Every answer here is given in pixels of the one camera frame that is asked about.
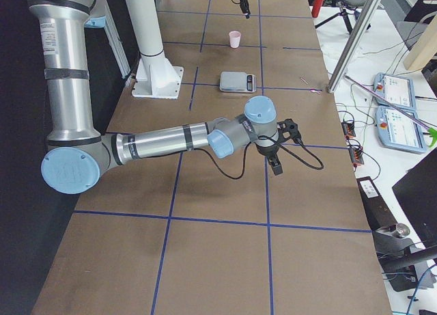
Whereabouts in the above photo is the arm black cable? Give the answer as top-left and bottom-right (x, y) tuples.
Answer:
(191, 130), (326, 180)

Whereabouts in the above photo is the grey digital kitchen scale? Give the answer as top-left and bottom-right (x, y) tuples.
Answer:
(219, 71), (257, 93)

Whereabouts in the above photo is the orange connector block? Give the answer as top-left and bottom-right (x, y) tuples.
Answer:
(341, 121), (364, 168)

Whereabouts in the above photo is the near blue teach pendant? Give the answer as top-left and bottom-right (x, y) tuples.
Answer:
(376, 106), (427, 154)

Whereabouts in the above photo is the metal grabber stick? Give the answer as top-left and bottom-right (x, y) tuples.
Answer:
(343, 74), (437, 148)

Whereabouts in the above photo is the aluminium frame post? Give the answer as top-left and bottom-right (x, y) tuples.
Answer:
(327, 0), (381, 93)

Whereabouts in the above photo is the white pedestal column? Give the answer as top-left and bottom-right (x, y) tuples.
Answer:
(126, 0), (184, 99)

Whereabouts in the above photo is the wooden beam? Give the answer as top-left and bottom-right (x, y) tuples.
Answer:
(404, 12), (437, 71)

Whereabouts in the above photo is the black box with label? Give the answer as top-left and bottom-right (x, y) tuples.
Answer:
(356, 176), (401, 238)

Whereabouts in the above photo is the black monitor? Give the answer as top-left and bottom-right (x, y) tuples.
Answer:
(393, 149), (436, 245)

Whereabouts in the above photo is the pink paper cup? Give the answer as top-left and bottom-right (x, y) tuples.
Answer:
(229, 31), (242, 49)

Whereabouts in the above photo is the red cylinder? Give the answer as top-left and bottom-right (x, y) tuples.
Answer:
(311, 0), (324, 18)

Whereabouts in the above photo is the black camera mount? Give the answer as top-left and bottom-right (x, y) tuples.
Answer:
(277, 118), (303, 145)

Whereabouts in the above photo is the far blue teach pendant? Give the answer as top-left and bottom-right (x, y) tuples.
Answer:
(373, 72), (417, 110)

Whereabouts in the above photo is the blue teach pendant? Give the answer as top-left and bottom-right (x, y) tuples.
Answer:
(376, 106), (427, 154)
(373, 72), (417, 110)

